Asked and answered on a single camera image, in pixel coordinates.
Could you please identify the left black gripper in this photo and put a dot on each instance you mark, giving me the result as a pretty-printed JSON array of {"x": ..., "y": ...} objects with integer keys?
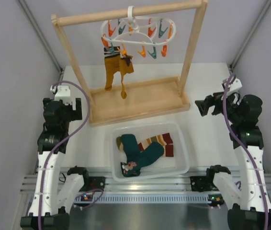
[{"x": 75, "y": 115}]

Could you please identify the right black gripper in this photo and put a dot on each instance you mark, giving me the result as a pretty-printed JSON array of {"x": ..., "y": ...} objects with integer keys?
[{"x": 204, "y": 105}]

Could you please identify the teal clothes peg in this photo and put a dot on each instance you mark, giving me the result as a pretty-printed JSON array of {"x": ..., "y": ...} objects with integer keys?
[{"x": 154, "y": 53}]

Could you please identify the white plastic clip hanger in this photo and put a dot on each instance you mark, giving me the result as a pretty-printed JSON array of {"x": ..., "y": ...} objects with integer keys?
[{"x": 138, "y": 30}]

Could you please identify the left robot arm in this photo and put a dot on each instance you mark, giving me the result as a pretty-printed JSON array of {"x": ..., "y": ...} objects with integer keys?
[{"x": 51, "y": 205}]

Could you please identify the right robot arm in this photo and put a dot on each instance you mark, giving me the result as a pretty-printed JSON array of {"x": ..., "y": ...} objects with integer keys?
[{"x": 249, "y": 207}]

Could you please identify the striped sock upper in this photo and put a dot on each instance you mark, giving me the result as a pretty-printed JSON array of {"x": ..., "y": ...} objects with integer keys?
[{"x": 162, "y": 139}]

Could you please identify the striped sock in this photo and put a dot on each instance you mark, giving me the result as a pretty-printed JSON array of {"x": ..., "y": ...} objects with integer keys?
[
  {"x": 162, "y": 139},
  {"x": 168, "y": 151}
]

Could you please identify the striped sock lower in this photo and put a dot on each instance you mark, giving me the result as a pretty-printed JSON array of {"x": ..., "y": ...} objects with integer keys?
[{"x": 168, "y": 151}]

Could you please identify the orange clothes peg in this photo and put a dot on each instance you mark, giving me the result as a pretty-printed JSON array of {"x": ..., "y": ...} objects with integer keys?
[{"x": 164, "y": 51}]

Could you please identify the mustard sock left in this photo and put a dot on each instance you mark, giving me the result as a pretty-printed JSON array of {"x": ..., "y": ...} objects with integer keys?
[{"x": 111, "y": 62}]

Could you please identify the mustard sock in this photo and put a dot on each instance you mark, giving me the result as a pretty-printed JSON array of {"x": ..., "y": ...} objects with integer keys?
[
  {"x": 126, "y": 67},
  {"x": 111, "y": 62}
]

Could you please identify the teal sock with reindeer patch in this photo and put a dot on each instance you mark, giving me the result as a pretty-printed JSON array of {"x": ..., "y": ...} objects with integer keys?
[{"x": 127, "y": 143}]

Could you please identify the mustard sock right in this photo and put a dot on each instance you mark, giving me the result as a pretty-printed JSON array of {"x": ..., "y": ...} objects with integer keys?
[{"x": 126, "y": 67}]

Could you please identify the white plastic basket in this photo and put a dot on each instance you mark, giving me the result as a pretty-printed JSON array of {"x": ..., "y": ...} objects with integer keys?
[{"x": 164, "y": 166}]

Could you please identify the yellow-orange clothes peg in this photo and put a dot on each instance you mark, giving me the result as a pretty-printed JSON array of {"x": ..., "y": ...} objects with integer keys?
[{"x": 142, "y": 52}]

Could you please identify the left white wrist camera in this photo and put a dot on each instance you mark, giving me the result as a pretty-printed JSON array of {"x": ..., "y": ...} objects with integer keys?
[{"x": 62, "y": 93}]

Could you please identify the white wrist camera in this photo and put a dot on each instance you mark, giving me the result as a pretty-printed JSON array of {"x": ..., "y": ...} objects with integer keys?
[
  {"x": 62, "y": 93},
  {"x": 234, "y": 87}
]

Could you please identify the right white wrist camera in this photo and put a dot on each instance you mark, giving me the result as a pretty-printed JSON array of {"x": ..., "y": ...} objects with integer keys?
[{"x": 234, "y": 87}]

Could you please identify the wooden hanger rack frame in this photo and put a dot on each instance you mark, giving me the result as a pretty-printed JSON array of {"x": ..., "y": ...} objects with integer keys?
[{"x": 151, "y": 90}]

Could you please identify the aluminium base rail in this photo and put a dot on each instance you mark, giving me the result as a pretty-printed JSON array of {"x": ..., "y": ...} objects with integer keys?
[{"x": 178, "y": 184}]

